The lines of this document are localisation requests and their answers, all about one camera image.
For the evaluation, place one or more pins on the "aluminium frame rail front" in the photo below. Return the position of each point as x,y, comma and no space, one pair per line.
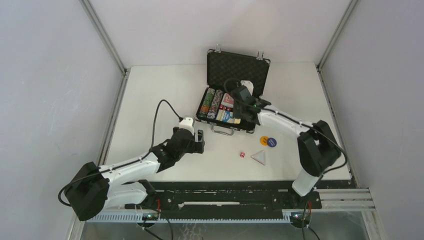
335,199

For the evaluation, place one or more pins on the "red playing card deck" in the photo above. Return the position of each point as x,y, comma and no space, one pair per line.
227,101

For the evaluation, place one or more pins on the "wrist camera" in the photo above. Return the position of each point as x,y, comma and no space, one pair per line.
187,123
248,84

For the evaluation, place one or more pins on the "right aluminium frame post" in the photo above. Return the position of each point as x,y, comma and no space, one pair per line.
338,31

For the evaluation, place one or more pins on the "blue tan poker chip row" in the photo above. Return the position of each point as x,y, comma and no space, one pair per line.
214,107

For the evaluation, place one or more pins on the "left aluminium frame post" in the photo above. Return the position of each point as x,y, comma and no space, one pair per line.
104,36

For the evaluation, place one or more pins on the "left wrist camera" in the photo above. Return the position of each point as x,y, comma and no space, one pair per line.
187,123

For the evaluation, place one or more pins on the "aluminium frame post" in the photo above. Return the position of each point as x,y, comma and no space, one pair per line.
104,36
338,31

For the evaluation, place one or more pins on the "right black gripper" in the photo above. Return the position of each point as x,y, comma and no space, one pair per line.
236,113

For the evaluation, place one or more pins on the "blue texas holdem card box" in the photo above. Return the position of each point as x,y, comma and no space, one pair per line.
226,116

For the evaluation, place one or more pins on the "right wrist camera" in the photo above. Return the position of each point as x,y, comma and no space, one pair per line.
248,84

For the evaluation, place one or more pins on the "blue round button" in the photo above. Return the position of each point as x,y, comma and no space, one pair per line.
271,142

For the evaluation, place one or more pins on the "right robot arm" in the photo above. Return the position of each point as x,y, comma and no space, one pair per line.
318,149

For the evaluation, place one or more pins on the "yellow round button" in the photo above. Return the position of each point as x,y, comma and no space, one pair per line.
264,140

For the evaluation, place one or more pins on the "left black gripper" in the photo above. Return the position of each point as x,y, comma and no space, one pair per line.
197,147

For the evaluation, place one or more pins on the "clear triangle dealer marker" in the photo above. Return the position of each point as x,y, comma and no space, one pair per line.
260,157

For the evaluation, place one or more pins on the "black poker set case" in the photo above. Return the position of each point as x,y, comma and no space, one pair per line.
224,71

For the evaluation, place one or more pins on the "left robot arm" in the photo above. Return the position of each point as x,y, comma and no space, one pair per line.
96,188

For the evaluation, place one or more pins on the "white cable duct strip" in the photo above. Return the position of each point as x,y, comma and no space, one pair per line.
149,217

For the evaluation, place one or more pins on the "green poker chip row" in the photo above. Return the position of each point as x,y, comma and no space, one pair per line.
207,101

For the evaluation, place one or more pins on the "red dice in case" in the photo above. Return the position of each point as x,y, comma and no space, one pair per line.
225,108

